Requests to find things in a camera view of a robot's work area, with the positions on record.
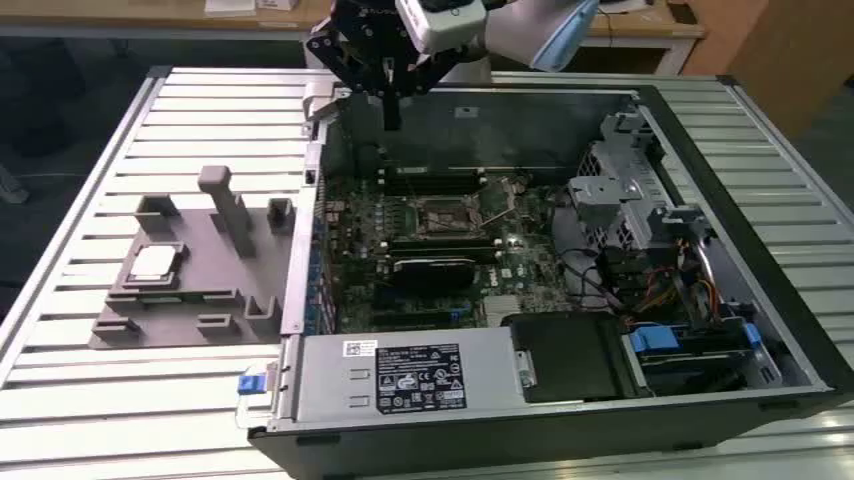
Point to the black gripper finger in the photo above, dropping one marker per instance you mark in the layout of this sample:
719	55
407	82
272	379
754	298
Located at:
436	65
334	55

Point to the silver CPU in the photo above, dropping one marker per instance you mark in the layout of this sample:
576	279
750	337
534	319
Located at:
157	262

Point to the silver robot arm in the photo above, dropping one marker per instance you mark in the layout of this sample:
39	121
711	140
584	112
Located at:
507	35

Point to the CPU socket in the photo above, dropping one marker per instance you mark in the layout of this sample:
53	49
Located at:
440	217

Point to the white box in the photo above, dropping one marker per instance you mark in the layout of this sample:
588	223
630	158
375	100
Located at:
276	4
230	6

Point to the black RAM slot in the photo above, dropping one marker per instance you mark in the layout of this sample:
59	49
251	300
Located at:
440	260
434	170
434	177
440	242
434	185
440	254
440	248

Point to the wooden desk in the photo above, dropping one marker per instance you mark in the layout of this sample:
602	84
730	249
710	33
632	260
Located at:
100	20

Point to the metal drive cage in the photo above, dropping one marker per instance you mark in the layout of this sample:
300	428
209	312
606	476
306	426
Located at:
603	195

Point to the black graphics card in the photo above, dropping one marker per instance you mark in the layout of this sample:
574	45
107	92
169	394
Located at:
434	275

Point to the dark office chair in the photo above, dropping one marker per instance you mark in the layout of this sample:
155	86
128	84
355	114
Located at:
40	90

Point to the green motherboard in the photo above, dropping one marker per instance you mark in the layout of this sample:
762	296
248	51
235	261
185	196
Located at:
540	295

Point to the silver chipset heatsink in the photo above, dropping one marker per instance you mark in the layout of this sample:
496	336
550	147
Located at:
502	306

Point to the grey parts rack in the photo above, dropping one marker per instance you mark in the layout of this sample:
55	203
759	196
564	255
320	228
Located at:
200	280

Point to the black expansion slot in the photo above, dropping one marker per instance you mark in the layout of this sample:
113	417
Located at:
414	318

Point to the wooden cabinet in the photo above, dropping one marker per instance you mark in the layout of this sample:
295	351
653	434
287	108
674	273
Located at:
787	50

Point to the green RAM stick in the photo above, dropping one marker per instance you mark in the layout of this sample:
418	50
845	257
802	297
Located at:
169	300

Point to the black plastic shroud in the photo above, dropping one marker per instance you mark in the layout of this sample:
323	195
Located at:
567	355

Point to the blue disk carrier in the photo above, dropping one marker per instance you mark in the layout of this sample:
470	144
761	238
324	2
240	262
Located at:
650	340

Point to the silver power supply unit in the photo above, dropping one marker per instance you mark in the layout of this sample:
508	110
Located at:
320	380

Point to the blue case latch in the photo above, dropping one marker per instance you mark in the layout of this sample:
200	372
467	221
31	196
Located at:
248	385

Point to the black PC case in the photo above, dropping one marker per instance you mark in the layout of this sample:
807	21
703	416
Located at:
534	450

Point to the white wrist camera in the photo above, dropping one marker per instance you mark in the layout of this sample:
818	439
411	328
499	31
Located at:
447	30

